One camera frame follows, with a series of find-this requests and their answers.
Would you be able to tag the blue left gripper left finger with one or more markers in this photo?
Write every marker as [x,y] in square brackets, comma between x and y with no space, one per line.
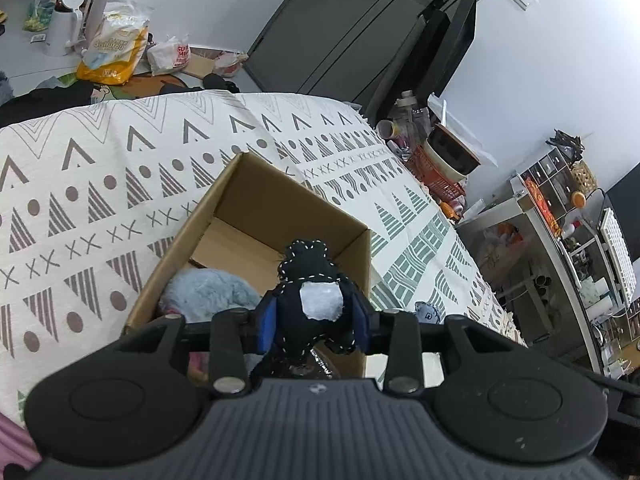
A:
[266,321]

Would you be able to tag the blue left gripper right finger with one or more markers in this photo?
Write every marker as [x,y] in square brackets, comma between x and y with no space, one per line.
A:
[361,313]

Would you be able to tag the black felt plush toy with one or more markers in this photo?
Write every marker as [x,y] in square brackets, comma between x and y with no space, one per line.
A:
[313,306]

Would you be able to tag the fluffy grey-blue plush ball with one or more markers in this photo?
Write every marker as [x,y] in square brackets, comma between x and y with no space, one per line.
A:
[199,294]

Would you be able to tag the grey felt elephant toy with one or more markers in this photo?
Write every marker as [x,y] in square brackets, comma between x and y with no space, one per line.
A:
[427,313]

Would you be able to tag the brown cardboard box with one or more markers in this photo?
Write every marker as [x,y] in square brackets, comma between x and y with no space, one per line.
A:
[244,223]

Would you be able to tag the red plastic basket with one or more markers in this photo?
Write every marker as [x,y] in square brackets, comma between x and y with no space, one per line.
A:
[422,167]

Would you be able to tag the white rice cooker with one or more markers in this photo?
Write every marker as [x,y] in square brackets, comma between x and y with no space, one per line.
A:
[450,156]

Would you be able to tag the white desk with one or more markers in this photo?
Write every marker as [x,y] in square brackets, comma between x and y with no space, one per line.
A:
[532,279]

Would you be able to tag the patterned geometric blanket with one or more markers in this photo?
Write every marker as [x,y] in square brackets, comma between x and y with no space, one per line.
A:
[101,204]

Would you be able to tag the grey drawer organizer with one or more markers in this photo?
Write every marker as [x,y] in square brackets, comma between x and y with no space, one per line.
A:
[556,179]

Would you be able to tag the white keyboard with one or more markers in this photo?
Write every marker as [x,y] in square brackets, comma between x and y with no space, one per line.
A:
[614,241]

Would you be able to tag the white red plastic bag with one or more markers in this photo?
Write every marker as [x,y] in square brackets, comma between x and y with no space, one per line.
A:
[169,56]

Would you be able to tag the black flat monitor panel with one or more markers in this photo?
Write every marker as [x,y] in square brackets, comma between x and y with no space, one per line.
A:
[426,60]

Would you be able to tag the yellow food bag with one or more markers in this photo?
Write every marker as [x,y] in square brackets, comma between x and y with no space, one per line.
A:
[118,44]

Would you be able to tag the white electric kettle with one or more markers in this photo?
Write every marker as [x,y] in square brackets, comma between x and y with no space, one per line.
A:
[64,28]

